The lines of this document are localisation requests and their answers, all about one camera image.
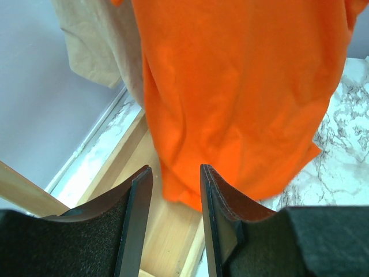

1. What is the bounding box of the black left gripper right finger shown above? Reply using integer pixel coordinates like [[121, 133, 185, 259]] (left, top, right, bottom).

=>
[[200, 164, 368, 276]]

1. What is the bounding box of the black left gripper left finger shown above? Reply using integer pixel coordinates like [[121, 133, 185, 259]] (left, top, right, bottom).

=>
[[1, 166, 152, 276]]

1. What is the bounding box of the orange t-shirt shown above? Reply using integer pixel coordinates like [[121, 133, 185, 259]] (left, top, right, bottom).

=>
[[111, 0, 369, 213]]

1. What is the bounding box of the beige t-shirt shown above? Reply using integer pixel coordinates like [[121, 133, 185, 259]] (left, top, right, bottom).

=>
[[52, 0, 144, 106]]

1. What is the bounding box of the wooden clothes rack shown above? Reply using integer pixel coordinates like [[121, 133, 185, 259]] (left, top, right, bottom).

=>
[[1, 111, 205, 276]]

